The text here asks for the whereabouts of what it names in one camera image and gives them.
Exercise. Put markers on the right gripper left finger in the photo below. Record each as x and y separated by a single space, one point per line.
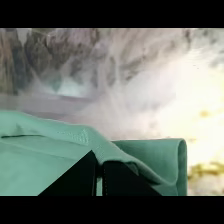
78 180

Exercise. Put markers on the green T-shirt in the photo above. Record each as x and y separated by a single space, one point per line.
40 156

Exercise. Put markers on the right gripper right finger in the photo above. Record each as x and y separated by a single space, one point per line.
123 181

